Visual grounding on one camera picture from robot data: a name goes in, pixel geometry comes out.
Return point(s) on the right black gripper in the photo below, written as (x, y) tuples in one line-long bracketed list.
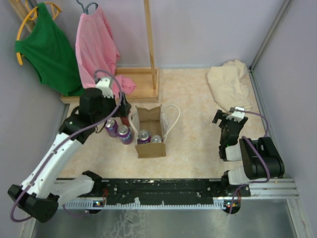
[(222, 116)]

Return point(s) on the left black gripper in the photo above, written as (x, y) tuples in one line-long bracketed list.
[(123, 109)]

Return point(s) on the purple soda can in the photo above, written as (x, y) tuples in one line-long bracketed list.
[(111, 127)]

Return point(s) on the red soda can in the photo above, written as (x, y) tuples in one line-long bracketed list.
[(125, 121)]

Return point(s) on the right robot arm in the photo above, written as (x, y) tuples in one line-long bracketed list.
[(260, 159)]

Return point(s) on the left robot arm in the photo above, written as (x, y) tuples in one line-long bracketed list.
[(37, 195)]

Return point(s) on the wooden clothes rack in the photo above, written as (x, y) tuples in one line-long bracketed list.
[(145, 78)]

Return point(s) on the cream folded cloth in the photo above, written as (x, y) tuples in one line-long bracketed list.
[(226, 87)]

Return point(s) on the pink shirt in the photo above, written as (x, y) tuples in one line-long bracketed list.
[(95, 49)]

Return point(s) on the green tank top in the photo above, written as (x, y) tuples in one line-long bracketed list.
[(50, 53)]

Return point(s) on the grey clothes hanger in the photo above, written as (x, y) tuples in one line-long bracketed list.
[(86, 8)]

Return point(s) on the yellow clothes hanger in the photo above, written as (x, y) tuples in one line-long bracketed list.
[(31, 16)]

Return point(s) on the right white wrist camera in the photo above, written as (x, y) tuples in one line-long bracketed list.
[(236, 114)]

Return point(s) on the canvas bag with white handles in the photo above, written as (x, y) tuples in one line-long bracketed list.
[(155, 122)]

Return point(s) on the white cable duct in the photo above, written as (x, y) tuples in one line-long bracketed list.
[(93, 204)]

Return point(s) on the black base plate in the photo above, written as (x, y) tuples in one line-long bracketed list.
[(169, 198)]

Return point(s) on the aluminium rail frame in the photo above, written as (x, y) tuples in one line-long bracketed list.
[(275, 188)]

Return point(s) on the metal corner post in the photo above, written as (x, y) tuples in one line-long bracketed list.
[(282, 12)]

